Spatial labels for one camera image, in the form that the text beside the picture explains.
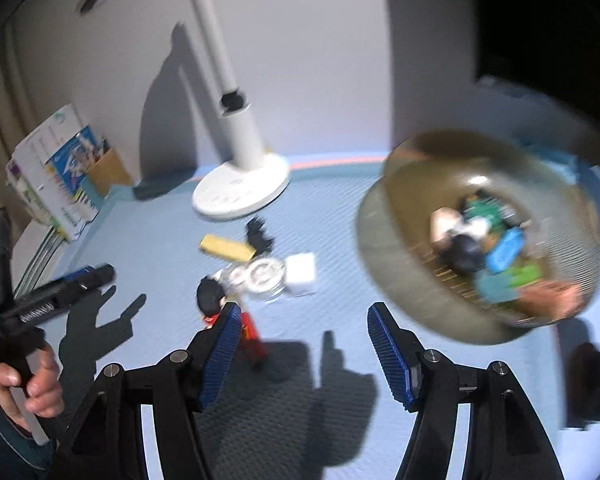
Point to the blue textured mat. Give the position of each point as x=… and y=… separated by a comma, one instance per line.
x=155, y=260

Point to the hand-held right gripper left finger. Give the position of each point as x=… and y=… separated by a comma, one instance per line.
x=220, y=355

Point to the white desk lamp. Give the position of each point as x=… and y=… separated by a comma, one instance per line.
x=240, y=135

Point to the person's left forearm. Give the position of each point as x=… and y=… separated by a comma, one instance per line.
x=10, y=452

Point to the large teal plastic plant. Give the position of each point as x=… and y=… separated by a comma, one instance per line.
x=495, y=287

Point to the wooden pen holder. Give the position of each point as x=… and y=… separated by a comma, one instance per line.
x=110, y=172

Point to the person's left hand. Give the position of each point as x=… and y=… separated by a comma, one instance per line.
x=40, y=392

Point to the black computer monitor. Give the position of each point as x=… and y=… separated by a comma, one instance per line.
x=555, y=20

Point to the yellow rectangular block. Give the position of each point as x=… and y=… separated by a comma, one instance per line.
x=227, y=247

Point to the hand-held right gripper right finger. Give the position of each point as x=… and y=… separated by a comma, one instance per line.
x=390, y=355

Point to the black-haired red figurine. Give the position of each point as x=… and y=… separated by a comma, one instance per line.
x=211, y=295

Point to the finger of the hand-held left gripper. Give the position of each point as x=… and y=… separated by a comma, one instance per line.
x=65, y=287

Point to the black ball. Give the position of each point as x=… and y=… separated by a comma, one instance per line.
x=462, y=252

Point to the bright green toy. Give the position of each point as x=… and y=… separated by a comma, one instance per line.
x=525, y=275

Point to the white cube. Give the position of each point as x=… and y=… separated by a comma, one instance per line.
x=300, y=272

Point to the row of upright books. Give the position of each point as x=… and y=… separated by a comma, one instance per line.
x=55, y=170

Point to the orange pink small box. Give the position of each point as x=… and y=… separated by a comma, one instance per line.
x=555, y=300

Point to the black animal figurine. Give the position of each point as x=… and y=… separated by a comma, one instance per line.
x=258, y=236

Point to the white plastic peg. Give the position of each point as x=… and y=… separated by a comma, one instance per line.
x=447, y=225

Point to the amber ribbed glass bowl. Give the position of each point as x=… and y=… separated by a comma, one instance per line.
x=405, y=240

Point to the flat stack of books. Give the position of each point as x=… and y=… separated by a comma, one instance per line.
x=35, y=252

